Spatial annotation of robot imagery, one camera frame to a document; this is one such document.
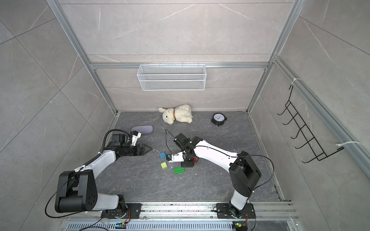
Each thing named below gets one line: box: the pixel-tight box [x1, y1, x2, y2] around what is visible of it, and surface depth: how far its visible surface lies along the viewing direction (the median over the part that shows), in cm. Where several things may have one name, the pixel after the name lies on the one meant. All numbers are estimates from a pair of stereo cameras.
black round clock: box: [210, 112, 228, 127], surface depth 113 cm
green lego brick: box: [173, 166, 186, 175], surface depth 88 cm
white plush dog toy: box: [158, 103, 194, 125], surface depth 110 cm
